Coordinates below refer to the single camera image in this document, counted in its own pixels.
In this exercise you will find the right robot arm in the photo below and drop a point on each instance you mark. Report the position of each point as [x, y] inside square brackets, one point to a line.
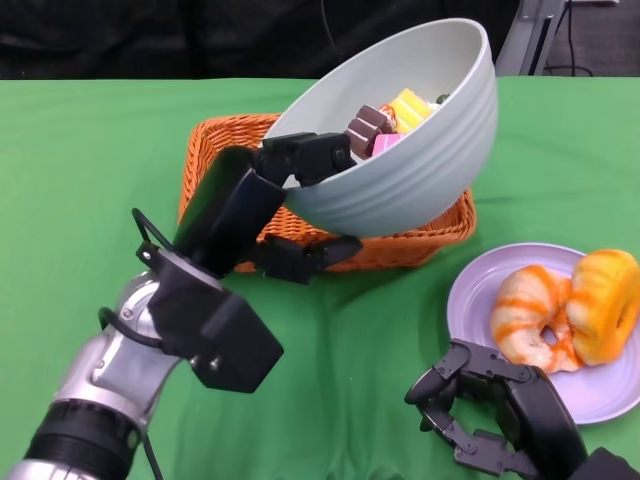
[610, 465]

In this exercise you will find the magenta cake slice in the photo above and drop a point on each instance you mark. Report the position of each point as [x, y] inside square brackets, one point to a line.
[387, 142]

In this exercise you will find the black backdrop cloth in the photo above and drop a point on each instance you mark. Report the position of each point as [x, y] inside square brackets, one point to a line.
[150, 40]

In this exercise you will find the orange wicker basket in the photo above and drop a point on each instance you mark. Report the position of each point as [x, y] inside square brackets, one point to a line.
[200, 165]

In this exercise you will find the yellow cream cake slice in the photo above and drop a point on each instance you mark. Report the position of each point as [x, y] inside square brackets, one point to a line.
[407, 110]

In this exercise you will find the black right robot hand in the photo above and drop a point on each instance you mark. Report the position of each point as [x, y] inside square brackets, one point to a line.
[540, 420]

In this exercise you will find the chocolate layer cake piece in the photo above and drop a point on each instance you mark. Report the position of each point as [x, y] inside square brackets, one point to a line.
[365, 130]

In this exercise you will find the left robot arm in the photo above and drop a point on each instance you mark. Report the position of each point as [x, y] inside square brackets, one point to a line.
[210, 325]

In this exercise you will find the oval orange swirl bread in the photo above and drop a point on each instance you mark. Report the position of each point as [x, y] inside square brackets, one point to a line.
[600, 300]

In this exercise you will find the pale lilac plate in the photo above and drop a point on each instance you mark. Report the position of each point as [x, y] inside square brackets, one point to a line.
[475, 290]

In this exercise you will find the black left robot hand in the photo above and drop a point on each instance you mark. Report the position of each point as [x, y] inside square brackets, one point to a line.
[225, 215]

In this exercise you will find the green tablecloth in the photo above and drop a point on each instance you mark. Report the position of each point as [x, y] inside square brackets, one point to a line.
[100, 175]

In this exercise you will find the grey metal stand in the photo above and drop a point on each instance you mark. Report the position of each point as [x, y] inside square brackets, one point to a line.
[525, 40]

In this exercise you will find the grey-green bowl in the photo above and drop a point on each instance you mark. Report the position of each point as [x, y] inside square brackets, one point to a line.
[425, 175]

